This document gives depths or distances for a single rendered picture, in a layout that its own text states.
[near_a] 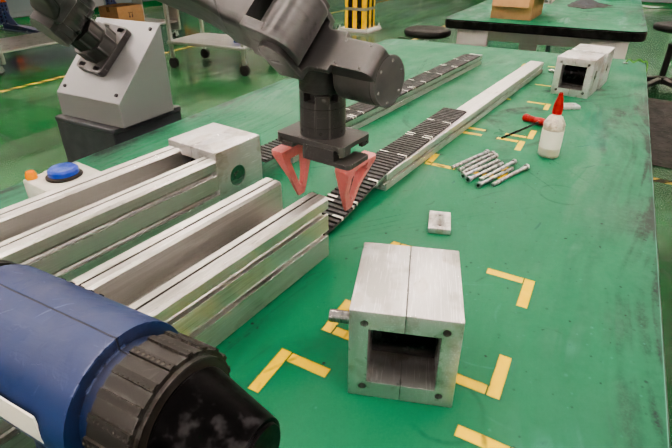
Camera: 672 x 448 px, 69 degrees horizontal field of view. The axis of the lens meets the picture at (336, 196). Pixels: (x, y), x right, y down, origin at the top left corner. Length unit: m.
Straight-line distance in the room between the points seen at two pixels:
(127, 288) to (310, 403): 0.20
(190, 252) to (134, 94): 0.65
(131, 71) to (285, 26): 0.67
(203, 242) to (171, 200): 0.13
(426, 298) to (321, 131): 0.27
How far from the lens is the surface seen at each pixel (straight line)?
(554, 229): 0.74
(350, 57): 0.53
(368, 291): 0.41
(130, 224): 0.63
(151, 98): 1.17
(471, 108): 1.11
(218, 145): 0.71
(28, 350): 0.23
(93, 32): 1.18
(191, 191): 0.67
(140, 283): 0.51
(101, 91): 1.17
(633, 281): 0.67
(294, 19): 0.52
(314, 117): 0.59
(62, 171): 0.76
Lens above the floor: 1.13
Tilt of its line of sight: 28 degrees down
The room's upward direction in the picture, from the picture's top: straight up
